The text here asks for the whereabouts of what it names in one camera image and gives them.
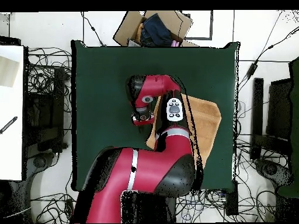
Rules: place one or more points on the black metal frame piece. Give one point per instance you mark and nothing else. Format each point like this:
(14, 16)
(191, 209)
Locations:
(211, 23)

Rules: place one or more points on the beige paper sheet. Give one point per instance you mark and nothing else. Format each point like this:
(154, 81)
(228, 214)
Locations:
(8, 72)

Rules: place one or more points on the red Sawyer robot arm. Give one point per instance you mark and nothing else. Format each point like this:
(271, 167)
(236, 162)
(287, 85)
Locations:
(151, 168)

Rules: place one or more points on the white desk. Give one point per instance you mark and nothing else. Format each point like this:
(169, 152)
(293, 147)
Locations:
(11, 151)

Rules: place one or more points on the dark green table cloth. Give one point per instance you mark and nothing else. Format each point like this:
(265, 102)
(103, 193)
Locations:
(105, 70)

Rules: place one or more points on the pink garment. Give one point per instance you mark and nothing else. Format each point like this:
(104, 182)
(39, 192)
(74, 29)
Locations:
(175, 43)

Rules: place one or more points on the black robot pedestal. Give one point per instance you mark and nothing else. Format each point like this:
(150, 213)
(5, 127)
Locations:
(149, 207)

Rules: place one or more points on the dark blue jeans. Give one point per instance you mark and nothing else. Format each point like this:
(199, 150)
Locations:
(155, 30)

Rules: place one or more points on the black flat device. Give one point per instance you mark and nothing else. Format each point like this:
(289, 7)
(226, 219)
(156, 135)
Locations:
(9, 41)

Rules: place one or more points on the black power strip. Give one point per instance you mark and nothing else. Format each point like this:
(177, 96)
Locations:
(69, 206)

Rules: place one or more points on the tan garment in box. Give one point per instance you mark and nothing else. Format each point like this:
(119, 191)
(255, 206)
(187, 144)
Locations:
(139, 31)

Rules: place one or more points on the tan terry towel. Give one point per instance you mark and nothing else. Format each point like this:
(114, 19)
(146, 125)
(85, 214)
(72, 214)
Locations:
(205, 121)

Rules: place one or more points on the open cardboard box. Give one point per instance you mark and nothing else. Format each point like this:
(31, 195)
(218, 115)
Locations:
(127, 25)

